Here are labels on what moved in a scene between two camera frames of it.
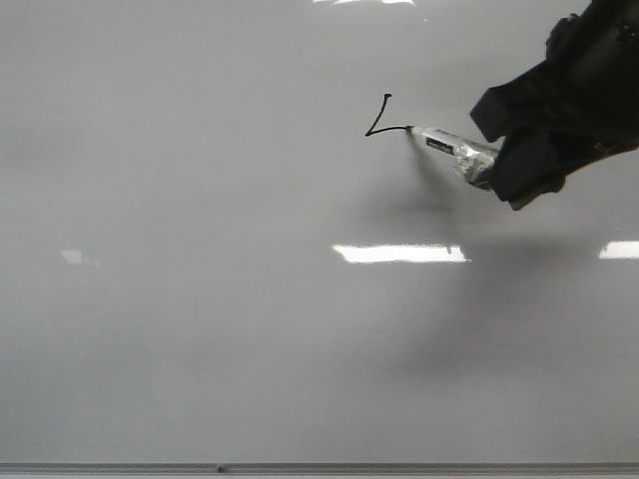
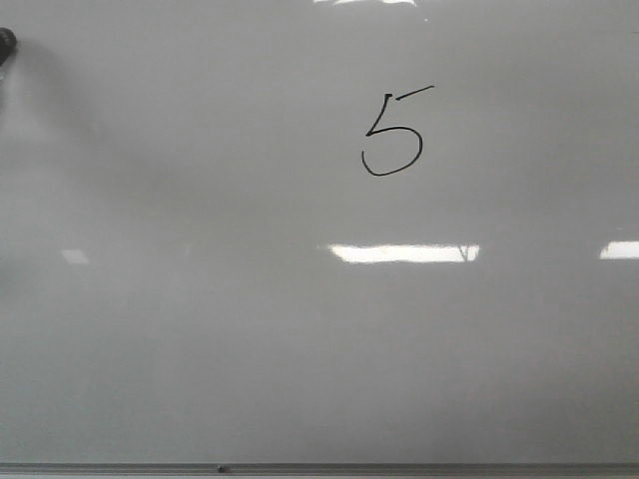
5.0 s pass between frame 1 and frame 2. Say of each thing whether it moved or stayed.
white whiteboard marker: moved
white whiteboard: stayed
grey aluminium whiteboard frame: stayed
